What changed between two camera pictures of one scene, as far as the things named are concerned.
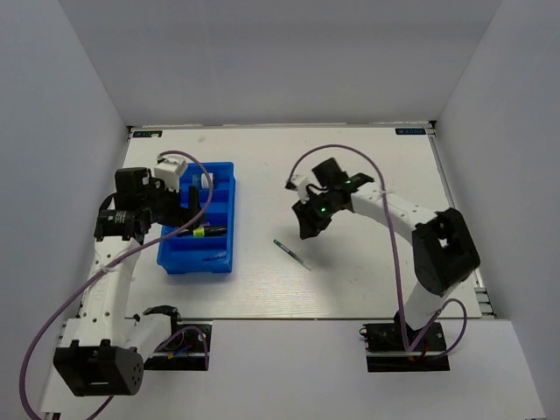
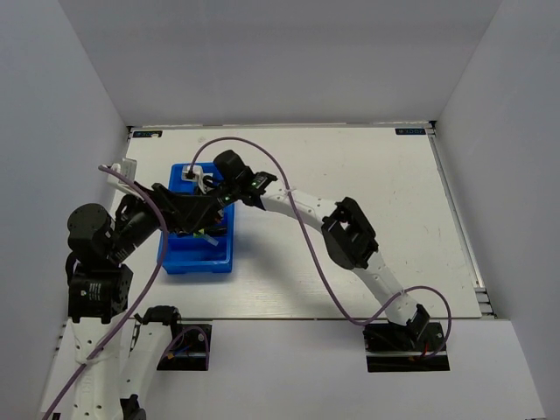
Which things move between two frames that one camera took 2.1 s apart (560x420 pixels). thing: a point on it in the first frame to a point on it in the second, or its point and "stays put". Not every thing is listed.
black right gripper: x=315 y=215 to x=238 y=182
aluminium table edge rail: x=483 y=293 stays put
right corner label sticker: x=410 y=131 stays put
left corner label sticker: x=147 y=133 stays put
